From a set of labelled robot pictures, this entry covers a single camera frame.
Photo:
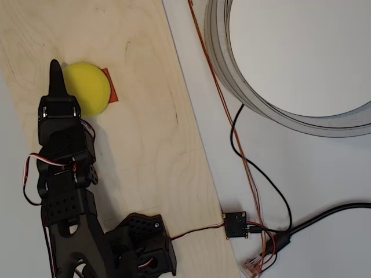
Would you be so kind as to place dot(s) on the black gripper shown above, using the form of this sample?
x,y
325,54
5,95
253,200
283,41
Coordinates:
x,y
58,111

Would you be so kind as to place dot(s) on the small black controller board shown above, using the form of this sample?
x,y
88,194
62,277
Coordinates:
x,y
235,224

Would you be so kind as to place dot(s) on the light plywood board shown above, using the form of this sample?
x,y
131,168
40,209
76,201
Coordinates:
x,y
145,144

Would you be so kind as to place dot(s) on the red square plate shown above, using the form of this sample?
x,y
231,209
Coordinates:
x,y
113,94

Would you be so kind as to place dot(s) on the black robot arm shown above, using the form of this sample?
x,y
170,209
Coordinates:
x,y
81,231

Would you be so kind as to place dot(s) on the yellow round sponge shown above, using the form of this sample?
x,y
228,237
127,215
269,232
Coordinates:
x,y
87,89

